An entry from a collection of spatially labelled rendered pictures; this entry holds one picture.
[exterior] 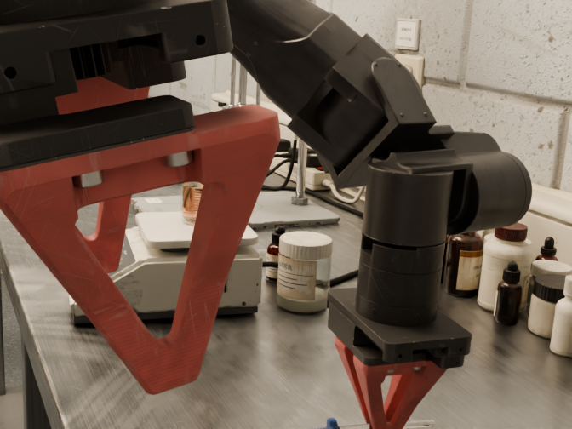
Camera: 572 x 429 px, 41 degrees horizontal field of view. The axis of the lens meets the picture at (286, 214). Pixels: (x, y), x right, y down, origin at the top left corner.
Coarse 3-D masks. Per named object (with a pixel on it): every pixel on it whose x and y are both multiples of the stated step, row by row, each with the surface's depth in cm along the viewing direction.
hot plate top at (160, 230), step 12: (144, 216) 88; (156, 216) 89; (168, 216) 89; (144, 228) 84; (156, 228) 84; (168, 228) 84; (180, 228) 84; (192, 228) 85; (156, 240) 80; (168, 240) 80; (180, 240) 80; (252, 240) 82
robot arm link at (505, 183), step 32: (384, 64) 53; (384, 96) 51; (416, 96) 53; (384, 128) 51; (416, 128) 52; (448, 128) 55; (320, 160) 57; (352, 160) 54; (480, 160) 55; (512, 160) 56; (480, 192) 53; (512, 192) 55; (448, 224) 55; (480, 224) 54; (512, 224) 58
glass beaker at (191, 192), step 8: (184, 184) 85; (192, 184) 84; (200, 184) 84; (184, 192) 86; (192, 192) 85; (200, 192) 84; (184, 200) 86; (192, 200) 85; (184, 208) 86; (192, 208) 85; (184, 216) 86; (192, 216) 85; (192, 224) 86
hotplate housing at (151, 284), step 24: (144, 240) 86; (144, 264) 79; (168, 264) 80; (240, 264) 82; (120, 288) 79; (144, 288) 80; (168, 288) 80; (240, 288) 83; (72, 312) 79; (144, 312) 81; (168, 312) 82; (240, 312) 84
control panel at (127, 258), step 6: (126, 240) 87; (126, 246) 85; (126, 252) 83; (132, 252) 82; (120, 258) 82; (126, 258) 82; (132, 258) 81; (120, 264) 81; (126, 264) 80; (120, 270) 79
